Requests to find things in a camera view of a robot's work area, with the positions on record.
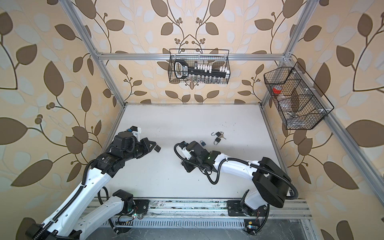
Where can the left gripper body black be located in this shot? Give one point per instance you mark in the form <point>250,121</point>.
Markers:
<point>142,148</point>

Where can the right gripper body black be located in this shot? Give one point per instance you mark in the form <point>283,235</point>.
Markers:
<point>190,164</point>

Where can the black padlock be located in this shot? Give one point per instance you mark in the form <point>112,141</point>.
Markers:
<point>157,148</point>
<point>217,141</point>

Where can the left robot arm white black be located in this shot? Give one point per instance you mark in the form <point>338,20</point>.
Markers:
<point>67,222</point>

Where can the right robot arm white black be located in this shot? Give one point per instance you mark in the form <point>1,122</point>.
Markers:
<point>272,185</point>

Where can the black padlock open shackle far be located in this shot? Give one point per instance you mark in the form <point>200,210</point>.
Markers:
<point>218,134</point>

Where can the black tool set in basket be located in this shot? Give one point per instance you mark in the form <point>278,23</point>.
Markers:
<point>182,70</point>

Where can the red capped item in basket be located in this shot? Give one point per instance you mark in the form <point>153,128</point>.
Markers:
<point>277,90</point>

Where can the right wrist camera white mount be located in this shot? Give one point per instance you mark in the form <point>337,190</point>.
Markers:
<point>186,153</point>

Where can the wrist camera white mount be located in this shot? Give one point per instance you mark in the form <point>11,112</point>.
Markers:
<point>136,131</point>
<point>186,153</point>

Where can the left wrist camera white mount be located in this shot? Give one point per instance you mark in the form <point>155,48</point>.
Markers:
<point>136,131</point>

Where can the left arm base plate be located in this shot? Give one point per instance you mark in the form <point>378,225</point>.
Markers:
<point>135,206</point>

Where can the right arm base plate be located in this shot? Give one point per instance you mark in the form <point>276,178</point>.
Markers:
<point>237,208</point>

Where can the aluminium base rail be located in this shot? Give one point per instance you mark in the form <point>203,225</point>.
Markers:
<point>204,214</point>

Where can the aluminium frame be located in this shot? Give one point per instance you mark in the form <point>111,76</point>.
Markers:
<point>374,181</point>

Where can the back wall wire basket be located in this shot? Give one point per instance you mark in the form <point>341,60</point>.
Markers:
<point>215,57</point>

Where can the wall wire basket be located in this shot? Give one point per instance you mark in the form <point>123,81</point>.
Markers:
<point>302,103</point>
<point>215,57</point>

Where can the right wall wire basket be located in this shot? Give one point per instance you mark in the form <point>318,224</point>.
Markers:
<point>302,103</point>

